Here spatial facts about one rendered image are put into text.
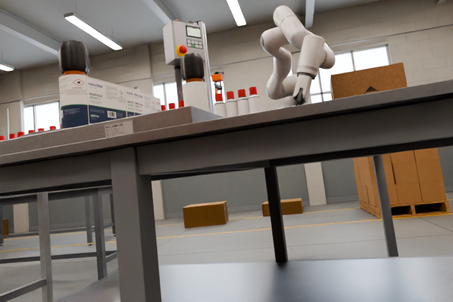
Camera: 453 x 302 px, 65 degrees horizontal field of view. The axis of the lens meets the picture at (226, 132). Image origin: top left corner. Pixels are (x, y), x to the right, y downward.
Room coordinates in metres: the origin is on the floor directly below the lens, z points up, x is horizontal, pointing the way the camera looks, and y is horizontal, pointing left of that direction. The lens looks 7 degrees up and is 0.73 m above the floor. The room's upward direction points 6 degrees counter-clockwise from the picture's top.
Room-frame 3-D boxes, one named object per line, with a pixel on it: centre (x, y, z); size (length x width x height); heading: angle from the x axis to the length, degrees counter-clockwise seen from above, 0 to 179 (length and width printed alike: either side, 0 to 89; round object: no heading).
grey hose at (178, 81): (1.70, 0.20, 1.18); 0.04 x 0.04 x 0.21
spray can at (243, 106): (1.50, -0.08, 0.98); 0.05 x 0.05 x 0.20
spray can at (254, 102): (1.48, -0.13, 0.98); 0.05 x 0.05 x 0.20
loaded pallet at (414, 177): (4.95, -2.21, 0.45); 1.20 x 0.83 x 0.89; 171
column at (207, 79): (1.70, 0.08, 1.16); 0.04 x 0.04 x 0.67; 71
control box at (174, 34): (1.67, 0.16, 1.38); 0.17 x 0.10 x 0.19; 126
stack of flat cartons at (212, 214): (5.83, 0.47, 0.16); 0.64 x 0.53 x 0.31; 84
